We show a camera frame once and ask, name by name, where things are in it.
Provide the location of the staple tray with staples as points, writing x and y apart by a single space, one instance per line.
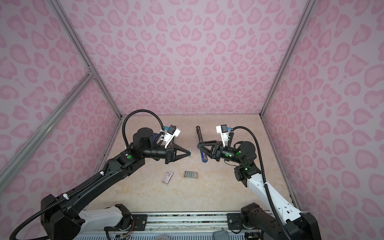
191 174

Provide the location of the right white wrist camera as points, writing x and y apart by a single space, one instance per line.
224 131

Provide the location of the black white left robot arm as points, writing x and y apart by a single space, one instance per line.
66 217

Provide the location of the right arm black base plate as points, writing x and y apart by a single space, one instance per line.
236 221

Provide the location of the grey cloth pad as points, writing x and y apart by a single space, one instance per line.
221 235

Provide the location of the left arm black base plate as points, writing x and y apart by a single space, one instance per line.
135 222

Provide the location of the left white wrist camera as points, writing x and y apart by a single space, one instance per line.
169 134

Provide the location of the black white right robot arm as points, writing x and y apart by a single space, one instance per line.
286 222

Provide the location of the red white staple box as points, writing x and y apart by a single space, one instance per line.
167 177

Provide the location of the aluminium front rail frame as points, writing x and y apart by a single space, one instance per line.
187 222

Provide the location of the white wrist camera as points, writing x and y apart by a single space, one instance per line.
169 134
224 131

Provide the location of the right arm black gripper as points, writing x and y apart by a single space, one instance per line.
218 151

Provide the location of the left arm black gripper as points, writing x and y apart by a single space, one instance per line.
170 155

